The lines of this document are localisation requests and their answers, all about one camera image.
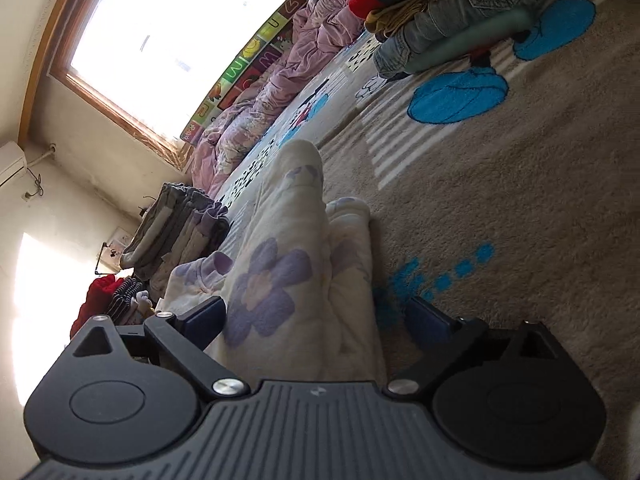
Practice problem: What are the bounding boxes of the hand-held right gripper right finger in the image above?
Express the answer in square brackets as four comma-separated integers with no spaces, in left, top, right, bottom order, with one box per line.
[382,296,566,403]

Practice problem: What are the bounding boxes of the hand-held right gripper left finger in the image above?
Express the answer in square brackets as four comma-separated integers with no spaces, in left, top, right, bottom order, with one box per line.
[70,296,251,401]

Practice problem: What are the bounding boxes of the white floral pajama garment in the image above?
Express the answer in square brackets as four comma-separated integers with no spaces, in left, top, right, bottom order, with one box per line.
[155,139,388,386]

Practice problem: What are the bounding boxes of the stack of folded grey clothes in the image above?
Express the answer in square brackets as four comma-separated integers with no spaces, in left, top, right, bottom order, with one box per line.
[120,182,231,283]

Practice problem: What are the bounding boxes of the stack of folded colourful clothes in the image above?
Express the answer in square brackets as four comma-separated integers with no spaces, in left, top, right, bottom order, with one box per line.
[70,275,156,341]

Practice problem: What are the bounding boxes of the printed cartoon blanket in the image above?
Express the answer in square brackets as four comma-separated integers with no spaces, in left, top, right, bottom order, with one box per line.
[215,0,640,480]

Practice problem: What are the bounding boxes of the purple quilt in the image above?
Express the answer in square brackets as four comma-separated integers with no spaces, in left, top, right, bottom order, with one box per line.
[190,0,368,201]

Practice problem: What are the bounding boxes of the white air conditioner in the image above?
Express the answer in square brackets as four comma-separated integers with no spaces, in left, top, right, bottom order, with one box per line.
[0,141,28,188]

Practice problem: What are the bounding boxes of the colourful alphabet foam board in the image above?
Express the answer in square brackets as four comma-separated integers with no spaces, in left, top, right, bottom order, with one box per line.
[179,0,346,148]

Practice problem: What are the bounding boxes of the window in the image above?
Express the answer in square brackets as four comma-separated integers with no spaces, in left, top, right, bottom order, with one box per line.
[47,0,321,156]

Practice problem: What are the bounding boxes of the teal garment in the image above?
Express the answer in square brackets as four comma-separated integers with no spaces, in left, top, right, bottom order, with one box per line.
[400,7,536,78]

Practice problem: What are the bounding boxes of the blue denim garment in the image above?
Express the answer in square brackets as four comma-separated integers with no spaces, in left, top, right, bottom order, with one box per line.
[372,0,541,81]

